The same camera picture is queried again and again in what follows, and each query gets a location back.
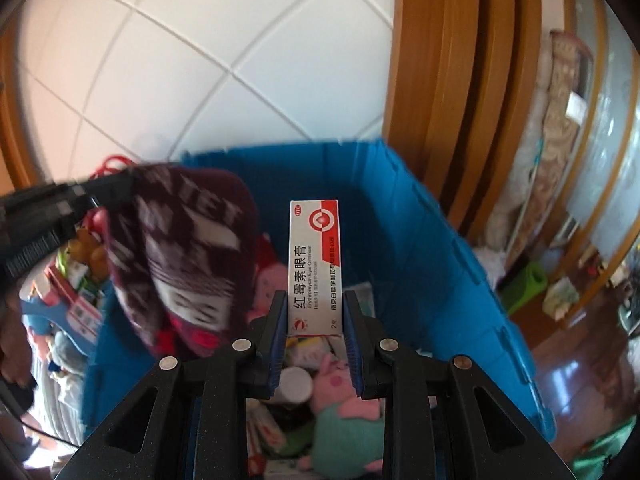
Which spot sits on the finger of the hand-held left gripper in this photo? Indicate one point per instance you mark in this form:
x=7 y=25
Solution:
x=105 y=182

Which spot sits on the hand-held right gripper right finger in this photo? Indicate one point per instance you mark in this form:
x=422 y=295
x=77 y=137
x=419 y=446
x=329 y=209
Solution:
x=352 y=352

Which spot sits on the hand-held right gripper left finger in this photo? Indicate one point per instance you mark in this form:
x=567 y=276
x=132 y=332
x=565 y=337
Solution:
x=277 y=352

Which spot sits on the teal pink pig plush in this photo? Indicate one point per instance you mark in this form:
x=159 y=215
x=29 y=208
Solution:
x=345 y=425

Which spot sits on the red white ointment box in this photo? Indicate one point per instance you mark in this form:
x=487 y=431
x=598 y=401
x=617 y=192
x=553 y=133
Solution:
x=315 y=260

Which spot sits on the maroon knit cloth white letters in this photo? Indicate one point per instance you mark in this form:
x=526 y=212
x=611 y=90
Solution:
x=185 y=250

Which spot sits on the blue plastic crate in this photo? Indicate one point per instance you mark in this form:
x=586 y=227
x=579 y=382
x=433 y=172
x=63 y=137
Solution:
x=425 y=240

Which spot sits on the person's left forearm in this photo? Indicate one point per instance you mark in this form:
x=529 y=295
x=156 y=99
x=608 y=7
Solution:
x=12 y=345

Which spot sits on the white capped bottle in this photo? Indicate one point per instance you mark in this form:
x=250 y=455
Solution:
x=295 y=385

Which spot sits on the brown teddy bear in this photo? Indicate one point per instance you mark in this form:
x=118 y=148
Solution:
x=87 y=255

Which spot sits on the pink plush toy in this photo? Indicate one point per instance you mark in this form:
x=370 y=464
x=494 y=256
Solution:
x=270 y=275

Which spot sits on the green plastic stool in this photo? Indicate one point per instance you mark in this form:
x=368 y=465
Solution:
x=525 y=285

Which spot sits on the patterned rolled carpet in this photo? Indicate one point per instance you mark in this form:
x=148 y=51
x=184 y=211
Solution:
x=555 y=160

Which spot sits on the green cloth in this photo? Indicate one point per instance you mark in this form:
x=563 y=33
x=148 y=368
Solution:
x=615 y=450

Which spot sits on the frosted glass door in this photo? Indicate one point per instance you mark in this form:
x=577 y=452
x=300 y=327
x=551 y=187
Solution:
x=610 y=135

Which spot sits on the wooden wall frame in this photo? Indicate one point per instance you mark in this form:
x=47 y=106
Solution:
x=450 y=85

